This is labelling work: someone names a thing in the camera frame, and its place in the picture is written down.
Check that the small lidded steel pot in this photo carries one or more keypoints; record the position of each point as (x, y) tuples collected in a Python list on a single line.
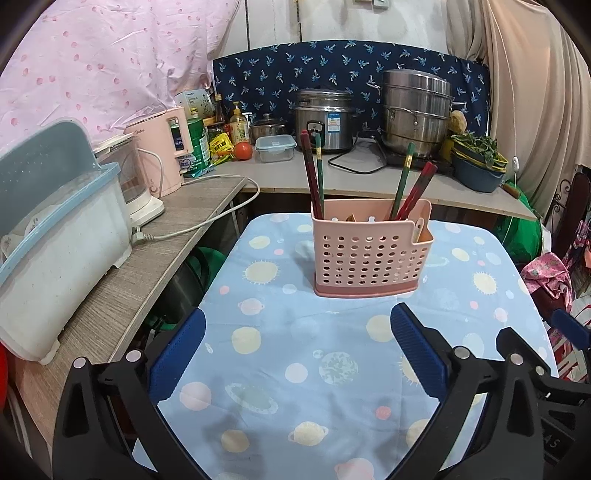
[(266, 126)]

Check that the pink floral cloth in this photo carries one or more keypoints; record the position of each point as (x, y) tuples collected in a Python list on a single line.
[(548, 281)]

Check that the bright red chopstick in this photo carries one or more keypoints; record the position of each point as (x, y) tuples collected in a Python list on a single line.
[(309, 164)]

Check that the silver rice cooker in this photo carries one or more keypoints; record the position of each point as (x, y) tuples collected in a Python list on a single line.
[(329, 113)]

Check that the pink electric kettle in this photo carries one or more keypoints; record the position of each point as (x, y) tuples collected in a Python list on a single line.
[(160, 139)]

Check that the white ceramic spoon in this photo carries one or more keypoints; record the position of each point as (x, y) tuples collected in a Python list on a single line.
[(419, 226)]

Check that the green plastic bag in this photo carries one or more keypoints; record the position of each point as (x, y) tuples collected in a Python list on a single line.
[(521, 238)]

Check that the blue basin with vegetables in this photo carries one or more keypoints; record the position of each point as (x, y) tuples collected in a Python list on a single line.
[(477, 162)]

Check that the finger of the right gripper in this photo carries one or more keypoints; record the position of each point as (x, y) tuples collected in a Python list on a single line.
[(513, 347), (571, 329)]

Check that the navy floral backsplash cloth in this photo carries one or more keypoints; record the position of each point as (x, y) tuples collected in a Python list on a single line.
[(266, 80)]

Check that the yellow snack bag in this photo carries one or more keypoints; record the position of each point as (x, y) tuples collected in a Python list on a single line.
[(221, 149)]

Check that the clear food storage container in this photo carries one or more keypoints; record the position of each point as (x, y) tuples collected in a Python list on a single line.
[(275, 148)]

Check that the stainless steel steamer pot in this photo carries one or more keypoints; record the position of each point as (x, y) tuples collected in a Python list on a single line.
[(417, 107)]

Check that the dark green chopstick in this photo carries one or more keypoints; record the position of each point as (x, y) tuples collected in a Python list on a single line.
[(403, 181)]

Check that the pink dotted curtain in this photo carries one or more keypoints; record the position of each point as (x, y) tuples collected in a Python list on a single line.
[(105, 63)]

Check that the white dish drainer box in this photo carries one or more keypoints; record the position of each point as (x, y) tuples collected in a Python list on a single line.
[(64, 224)]

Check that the pink perforated utensil basket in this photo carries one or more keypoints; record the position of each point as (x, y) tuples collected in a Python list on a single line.
[(372, 257)]

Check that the beige curtain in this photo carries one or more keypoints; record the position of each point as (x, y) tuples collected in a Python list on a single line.
[(540, 88)]

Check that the red tomato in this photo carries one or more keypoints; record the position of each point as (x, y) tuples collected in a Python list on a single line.
[(242, 151)]

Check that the dark maroon twisted chopstick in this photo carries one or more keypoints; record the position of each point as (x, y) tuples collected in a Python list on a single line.
[(420, 189)]

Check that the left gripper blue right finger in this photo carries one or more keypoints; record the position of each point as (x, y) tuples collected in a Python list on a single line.
[(425, 349)]

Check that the green chopstick gold band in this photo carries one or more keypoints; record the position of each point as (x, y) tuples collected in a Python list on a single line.
[(320, 170)]

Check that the white glass blender appliance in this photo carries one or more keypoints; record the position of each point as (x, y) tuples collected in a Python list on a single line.
[(142, 206)]

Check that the light blue planet tablecloth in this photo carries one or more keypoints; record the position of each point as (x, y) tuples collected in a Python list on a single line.
[(290, 385)]

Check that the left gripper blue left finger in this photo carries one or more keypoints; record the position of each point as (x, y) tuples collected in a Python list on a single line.
[(170, 352)]

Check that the green milk powder can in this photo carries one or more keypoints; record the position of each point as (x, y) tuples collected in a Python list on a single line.
[(199, 160)]

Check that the yellow bottle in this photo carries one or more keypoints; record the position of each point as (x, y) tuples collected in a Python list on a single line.
[(238, 126)]

